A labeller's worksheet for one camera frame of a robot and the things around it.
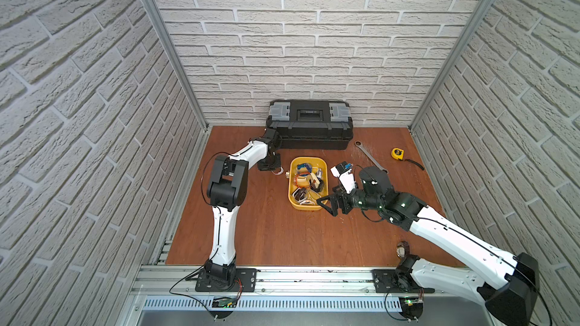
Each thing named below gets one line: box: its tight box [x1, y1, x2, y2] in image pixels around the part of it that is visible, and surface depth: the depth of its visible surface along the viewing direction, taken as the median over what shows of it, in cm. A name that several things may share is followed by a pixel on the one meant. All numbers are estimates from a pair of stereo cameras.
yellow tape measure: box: [391, 147, 426, 171], surface depth 108 cm
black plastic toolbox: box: [265, 100, 354, 151], surface depth 102 cm
